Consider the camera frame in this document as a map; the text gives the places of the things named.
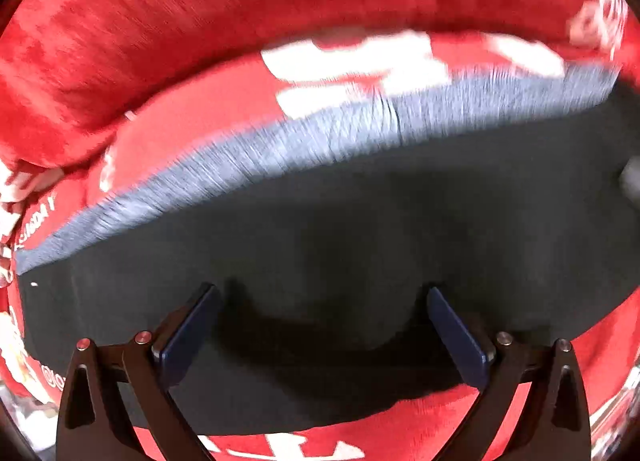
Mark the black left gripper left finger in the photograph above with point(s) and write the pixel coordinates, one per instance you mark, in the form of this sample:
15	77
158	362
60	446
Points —
94	424

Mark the red blanket with white characters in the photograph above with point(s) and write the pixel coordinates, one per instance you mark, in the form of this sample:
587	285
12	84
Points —
98	96

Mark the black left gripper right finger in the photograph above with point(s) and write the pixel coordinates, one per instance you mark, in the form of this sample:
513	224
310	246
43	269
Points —
554	422

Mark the dark pants with grey waistband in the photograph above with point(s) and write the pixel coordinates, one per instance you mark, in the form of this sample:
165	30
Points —
323	232

